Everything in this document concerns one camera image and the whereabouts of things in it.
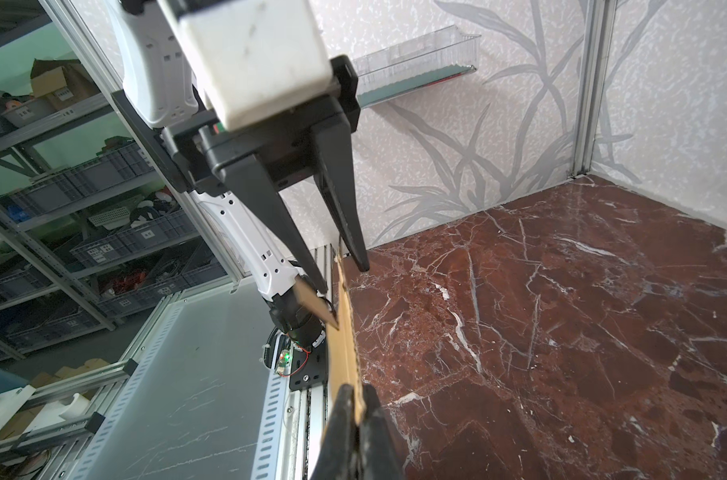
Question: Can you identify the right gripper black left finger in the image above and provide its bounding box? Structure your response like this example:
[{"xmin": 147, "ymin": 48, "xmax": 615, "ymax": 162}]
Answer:
[{"xmin": 310, "ymin": 384, "xmax": 357, "ymax": 480}]

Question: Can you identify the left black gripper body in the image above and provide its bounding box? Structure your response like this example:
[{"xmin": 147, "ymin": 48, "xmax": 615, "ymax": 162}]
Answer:
[{"xmin": 158, "ymin": 55, "xmax": 360, "ymax": 192}]

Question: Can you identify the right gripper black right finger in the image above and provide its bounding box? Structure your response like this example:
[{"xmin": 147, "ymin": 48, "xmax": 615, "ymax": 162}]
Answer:
[{"xmin": 358, "ymin": 384, "xmax": 405, "ymax": 480}]

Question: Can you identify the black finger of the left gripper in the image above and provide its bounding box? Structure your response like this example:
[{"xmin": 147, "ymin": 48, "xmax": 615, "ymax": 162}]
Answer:
[
  {"xmin": 311, "ymin": 114, "xmax": 371, "ymax": 272},
  {"xmin": 215, "ymin": 155, "xmax": 327, "ymax": 294}
]

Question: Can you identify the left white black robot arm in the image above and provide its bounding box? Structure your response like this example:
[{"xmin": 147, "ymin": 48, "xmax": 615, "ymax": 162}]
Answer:
[{"xmin": 107, "ymin": 1, "xmax": 369, "ymax": 351}]

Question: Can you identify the small brown cardboard box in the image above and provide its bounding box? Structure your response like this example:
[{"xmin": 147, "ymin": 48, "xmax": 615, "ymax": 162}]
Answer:
[{"xmin": 30, "ymin": 59, "xmax": 99, "ymax": 102}]

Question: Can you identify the grey storage shelf rack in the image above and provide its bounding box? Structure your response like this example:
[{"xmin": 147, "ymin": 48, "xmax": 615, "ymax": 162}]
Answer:
[{"xmin": 0, "ymin": 11, "xmax": 229, "ymax": 361}]

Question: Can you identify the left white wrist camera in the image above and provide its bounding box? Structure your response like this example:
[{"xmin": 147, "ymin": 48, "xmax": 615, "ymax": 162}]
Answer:
[{"xmin": 160, "ymin": 0, "xmax": 332, "ymax": 131}]

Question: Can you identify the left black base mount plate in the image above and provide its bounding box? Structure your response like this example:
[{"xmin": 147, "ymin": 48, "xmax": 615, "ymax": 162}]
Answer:
[{"xmin": 262, "ymin": 328, "xmax": 328, "ymax": 391}]

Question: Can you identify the clear plastic wall bin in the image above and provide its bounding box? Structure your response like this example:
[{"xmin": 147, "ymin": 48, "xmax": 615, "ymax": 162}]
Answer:
[{"xmin": 353, "ymin": 25, "xmax": 481, "ymax": 108}]

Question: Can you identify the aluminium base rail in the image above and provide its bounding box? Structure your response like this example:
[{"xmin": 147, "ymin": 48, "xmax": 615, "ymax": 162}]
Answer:
[{"xmin": 0, "ymin": 279, "xmax": 330, "ymax": 479}]

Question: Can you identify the aluminium cage frame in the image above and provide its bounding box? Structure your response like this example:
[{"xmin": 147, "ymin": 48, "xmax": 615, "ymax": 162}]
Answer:
[{"xmin": 38, "ymin": 0, "xmax": 617, "ymax": 283}]

